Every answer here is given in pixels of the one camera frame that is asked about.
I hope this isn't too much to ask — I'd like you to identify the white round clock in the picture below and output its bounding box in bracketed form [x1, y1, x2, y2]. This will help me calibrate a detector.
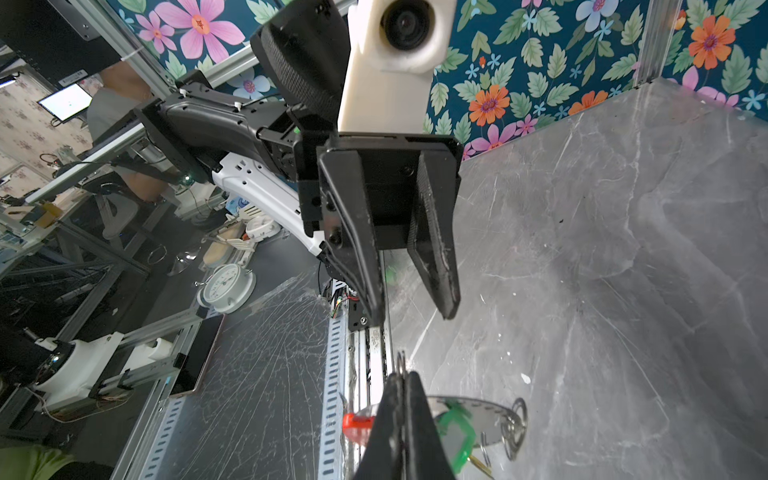
[196, 263, 257, 314]

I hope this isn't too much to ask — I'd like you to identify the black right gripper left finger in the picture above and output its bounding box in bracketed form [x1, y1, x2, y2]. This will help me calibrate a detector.
[353, 373, 404, 480]

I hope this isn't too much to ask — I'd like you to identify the white perforated cable duct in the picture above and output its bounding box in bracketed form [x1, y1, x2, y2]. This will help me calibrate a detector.
[317, 311, 348, 480]

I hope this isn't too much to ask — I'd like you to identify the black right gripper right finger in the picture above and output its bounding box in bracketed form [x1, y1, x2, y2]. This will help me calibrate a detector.
[405, 372, 455, 480]

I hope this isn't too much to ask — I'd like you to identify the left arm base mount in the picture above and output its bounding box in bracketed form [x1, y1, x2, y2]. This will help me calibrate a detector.
[323, 279, 382, 332]

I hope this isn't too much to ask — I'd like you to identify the red key tag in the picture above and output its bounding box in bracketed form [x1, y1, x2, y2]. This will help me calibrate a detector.
[342, 413, 375, 447]

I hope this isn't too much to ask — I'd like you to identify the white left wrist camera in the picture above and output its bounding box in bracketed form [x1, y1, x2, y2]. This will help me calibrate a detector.
[337, 0, 457, 134]

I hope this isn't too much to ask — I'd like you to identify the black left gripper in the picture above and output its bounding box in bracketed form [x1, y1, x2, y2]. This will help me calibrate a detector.
[296, 133, 463, 327]

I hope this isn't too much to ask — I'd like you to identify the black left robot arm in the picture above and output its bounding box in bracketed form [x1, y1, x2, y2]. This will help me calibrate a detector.
[137, 1, 463, 326]

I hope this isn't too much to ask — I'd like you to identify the silver metal keyring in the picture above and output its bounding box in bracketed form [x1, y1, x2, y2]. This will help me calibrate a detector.
[355, 352, 528, 479]

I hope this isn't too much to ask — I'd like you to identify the green key tag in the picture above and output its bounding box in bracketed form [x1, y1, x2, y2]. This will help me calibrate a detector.
[435, 402, 477, 475]

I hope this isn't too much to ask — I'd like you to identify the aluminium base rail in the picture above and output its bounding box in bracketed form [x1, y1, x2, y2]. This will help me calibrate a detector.
[344, 251, 397, 480]

